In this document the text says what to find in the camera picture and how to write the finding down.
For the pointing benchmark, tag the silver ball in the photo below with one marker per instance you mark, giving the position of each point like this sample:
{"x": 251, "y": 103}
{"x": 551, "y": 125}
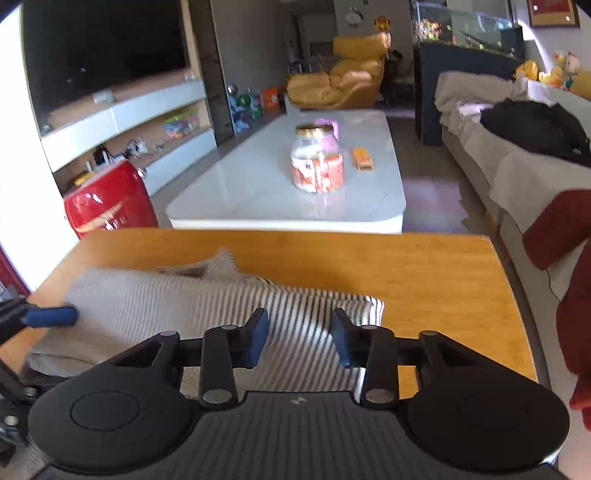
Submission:
{"x": 232, "y": 89}

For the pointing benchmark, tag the clear jar with red label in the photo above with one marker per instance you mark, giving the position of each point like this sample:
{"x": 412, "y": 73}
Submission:
{"x": 318, "y": 161}

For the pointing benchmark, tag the dark red garment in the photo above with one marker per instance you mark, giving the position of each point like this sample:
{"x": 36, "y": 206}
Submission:
{"x": 563, "y": 226}

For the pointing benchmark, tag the black television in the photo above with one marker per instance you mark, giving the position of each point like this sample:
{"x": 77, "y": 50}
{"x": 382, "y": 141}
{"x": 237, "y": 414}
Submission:
{"x": 101, "y": 46}

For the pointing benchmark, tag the framed red picture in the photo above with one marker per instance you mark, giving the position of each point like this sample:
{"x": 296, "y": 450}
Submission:
{"x": 551, "y": 11}

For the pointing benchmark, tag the pink and yellow plush toy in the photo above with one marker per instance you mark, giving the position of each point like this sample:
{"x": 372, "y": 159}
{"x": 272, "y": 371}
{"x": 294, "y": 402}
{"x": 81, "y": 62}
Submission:
{"x": 561, "y": 69}

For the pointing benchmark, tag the orange hanging ornament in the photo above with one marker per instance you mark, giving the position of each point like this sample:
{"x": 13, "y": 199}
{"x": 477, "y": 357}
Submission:
{"x": 381, "y": 23}

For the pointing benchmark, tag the black fish tank cabinet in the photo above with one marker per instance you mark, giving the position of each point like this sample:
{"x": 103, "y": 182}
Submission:
{"x": 427, "y": 92}

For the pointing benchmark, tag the white coffee table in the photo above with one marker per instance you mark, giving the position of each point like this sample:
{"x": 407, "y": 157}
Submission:
{"x": 258, "y": 184}

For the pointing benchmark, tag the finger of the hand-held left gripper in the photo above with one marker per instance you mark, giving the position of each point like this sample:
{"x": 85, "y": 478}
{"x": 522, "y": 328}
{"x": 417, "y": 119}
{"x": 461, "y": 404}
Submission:
{"x": 18, "y": 401}
{"x": 51, "y": 316}

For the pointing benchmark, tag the yellow green cushion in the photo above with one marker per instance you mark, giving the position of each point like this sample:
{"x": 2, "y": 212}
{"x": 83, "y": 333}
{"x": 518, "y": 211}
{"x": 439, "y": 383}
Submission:
{"x": 582, "y": 85}

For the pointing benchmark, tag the white and wood TV cabinet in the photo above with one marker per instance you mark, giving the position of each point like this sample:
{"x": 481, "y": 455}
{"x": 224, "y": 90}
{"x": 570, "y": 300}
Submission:
{"x": 152, "y": 104}

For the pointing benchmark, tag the sofa with beige cover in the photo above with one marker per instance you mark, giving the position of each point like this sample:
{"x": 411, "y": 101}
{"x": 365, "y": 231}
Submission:
{"x": 503, "y": 152}

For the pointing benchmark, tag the orange toy box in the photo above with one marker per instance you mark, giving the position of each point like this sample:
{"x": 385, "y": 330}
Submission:
{"x": 272, "y": 98}

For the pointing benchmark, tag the yellow armchair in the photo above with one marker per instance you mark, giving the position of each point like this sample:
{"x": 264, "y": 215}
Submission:
{"x": 341, "y": 78}

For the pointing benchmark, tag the glass fish tank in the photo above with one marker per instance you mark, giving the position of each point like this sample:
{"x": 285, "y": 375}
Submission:
{"x": 480, "y": 27}

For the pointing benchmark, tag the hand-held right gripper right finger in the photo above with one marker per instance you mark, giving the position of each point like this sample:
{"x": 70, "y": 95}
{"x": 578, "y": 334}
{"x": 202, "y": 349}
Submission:
{"x": 344, "y": 339}

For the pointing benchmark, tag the beige striped knit garment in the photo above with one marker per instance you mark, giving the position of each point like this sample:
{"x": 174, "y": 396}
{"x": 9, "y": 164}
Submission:
{"x": 138, "y": 300}

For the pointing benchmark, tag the red drum stool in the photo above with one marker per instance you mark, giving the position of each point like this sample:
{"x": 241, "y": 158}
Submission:
{"x": 111, "y": 198}

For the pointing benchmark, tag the green toy ball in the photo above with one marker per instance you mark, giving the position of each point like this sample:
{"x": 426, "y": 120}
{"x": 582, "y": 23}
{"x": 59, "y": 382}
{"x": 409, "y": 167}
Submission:
{"x": 243, "y": 101}

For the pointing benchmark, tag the clear bin of toys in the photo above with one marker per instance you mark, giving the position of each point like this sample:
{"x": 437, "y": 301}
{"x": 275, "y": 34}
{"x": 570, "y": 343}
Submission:
{"x": 179, "y": 127}

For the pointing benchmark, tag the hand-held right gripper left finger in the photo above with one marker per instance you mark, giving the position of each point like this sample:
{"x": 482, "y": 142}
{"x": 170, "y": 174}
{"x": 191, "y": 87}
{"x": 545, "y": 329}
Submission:
{"x": 258, "y": 337}

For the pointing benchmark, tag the small orange box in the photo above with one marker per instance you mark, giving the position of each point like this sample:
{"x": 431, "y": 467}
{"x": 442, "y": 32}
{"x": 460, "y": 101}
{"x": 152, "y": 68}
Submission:
{"x": 363, "y": 159}

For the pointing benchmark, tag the round wall clock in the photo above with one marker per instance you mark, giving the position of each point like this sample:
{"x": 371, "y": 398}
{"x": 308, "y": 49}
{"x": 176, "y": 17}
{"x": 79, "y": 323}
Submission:
{"x": 355, "y": 16}

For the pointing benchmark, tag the black jacket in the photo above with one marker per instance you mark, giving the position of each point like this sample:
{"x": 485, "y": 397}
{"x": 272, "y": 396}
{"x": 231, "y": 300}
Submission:
{"x": 535, "y": 124}

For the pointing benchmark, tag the red paper banner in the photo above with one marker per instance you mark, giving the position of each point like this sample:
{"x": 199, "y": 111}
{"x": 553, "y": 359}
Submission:
{"x": 11, "y": 274}

